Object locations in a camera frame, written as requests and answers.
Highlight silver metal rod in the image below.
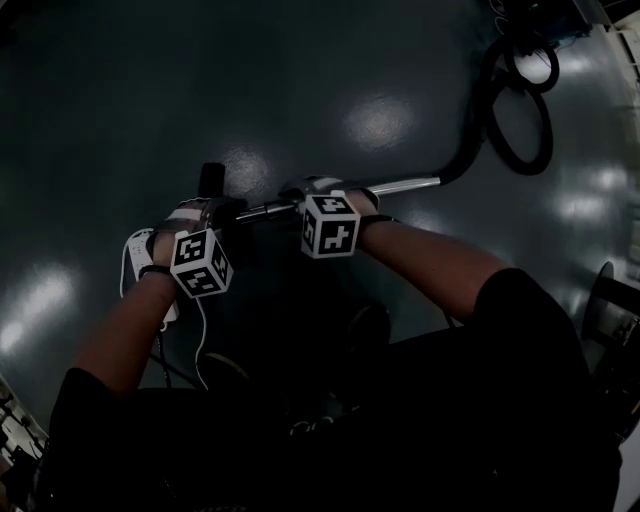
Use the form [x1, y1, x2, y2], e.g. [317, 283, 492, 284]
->
[234, 172, 444, 221]

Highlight white cable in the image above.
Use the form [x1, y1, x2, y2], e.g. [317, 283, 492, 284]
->
[118, 234, 211, 391]

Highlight person's left hand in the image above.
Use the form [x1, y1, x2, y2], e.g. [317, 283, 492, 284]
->
[151, 231, 177, 271]

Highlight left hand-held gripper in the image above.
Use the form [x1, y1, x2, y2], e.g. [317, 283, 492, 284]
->
[152, 196, 249, 300]

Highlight teal vacuum cleaner body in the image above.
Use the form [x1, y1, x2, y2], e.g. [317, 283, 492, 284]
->
[499, 0, 601, 46]

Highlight person's right forearm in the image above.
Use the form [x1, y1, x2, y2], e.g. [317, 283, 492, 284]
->
[357, 219, 514, 324]

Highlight person's left forearm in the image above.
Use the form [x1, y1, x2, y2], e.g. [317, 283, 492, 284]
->
[72, 269, 179, 399]

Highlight person's black shoe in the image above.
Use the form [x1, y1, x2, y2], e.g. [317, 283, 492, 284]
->
[344, 302, 392, 351]
[199, 352, 251, 386]

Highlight black T-shaped plastic part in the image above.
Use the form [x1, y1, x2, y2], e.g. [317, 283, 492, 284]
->
[197, 162, 226, 201]

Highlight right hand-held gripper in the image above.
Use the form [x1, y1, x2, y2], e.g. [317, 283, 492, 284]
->
[278, 174, 362, 260]

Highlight black left wristband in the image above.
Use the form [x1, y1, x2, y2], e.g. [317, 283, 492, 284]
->
[137, 263, 174, 281]

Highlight person's black shirt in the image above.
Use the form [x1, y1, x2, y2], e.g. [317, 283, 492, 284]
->
[29, 267, 626, 512]

